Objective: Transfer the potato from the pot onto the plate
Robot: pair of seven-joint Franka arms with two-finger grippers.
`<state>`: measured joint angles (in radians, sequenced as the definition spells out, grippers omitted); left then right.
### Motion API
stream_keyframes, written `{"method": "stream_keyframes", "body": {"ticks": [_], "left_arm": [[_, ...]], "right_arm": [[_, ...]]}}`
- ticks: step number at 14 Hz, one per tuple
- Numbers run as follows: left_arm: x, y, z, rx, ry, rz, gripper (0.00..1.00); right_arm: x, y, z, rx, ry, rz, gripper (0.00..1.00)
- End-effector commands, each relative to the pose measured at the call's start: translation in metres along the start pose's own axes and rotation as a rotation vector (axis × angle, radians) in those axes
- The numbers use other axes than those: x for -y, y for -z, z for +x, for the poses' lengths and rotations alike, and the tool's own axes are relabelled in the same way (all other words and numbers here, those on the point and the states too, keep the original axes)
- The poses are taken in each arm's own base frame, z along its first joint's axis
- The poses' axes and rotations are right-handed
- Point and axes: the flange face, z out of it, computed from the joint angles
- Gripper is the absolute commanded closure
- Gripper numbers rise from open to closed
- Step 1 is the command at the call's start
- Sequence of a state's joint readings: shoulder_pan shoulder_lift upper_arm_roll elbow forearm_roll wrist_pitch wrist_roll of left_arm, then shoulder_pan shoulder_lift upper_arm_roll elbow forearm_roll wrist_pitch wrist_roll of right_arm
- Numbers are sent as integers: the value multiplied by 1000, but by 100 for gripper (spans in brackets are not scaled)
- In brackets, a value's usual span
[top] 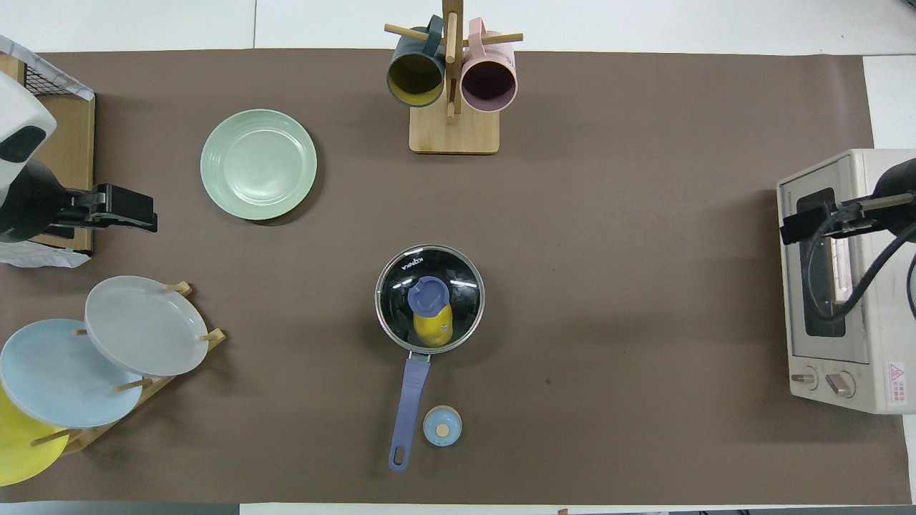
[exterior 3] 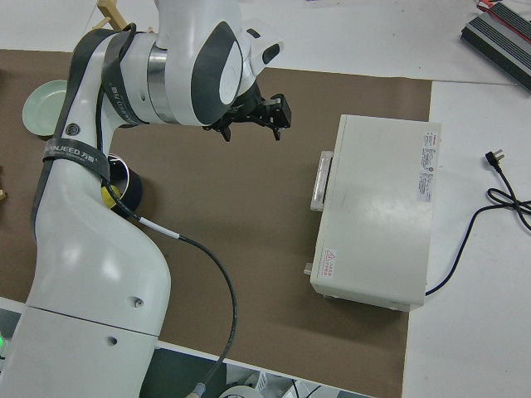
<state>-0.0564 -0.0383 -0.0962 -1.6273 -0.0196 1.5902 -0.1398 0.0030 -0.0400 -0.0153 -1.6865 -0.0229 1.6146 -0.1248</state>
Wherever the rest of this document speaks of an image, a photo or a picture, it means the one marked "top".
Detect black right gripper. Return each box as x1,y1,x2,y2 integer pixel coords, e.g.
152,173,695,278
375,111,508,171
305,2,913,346
780,157,916,245

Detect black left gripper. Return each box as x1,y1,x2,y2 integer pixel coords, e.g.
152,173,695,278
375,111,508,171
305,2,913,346
0,160,159,242

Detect glass lid blue knob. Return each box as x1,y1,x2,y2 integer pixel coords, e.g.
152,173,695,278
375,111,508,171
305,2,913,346
376,246,484,353

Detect yellow potato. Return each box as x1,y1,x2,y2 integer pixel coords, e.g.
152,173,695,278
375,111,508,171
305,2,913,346
413,304,454,348

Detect grey plate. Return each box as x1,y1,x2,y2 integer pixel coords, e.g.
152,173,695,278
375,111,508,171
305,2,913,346
84,275,210,378

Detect light green plate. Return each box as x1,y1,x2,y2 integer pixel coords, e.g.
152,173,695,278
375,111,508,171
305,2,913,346
200,109,318,221

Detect light blue plate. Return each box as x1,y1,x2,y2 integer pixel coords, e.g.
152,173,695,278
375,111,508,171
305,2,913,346
0,318,144,430

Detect yellow plate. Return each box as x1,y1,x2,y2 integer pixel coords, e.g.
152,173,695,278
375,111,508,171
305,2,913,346
0,386,71,487

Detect wooden box with mesh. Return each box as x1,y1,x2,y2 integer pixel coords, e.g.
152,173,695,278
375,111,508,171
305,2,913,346
0,54,96,255

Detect white crumpled sheet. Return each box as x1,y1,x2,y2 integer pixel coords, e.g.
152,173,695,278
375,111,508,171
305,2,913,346
0,240,92,269

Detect beige toaster oven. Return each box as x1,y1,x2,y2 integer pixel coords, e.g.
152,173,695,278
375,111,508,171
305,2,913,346
776,148,916,416

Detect grey checked cloth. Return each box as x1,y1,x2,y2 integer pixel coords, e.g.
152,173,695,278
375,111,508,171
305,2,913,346
0,34,95,101

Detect brown paper table mat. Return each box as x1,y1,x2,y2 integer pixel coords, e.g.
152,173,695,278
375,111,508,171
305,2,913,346
0,49,913,505

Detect wooden dish rack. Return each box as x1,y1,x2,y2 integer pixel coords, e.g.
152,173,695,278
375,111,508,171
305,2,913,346
29,281,227,456

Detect dark teal mug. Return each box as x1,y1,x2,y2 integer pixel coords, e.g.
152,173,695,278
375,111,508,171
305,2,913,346
386,16,447,108

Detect wooden mug tree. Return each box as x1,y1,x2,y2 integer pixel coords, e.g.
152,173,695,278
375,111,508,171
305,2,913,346
384,0,523,155

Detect dark blue saucepan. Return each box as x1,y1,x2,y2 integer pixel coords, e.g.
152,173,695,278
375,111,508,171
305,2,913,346
375,245,486,473

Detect pink mug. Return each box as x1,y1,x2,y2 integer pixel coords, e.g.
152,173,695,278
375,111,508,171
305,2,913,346
460,18,518,113

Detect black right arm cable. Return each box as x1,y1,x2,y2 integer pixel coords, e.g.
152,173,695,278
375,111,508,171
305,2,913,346
807,204,916,323

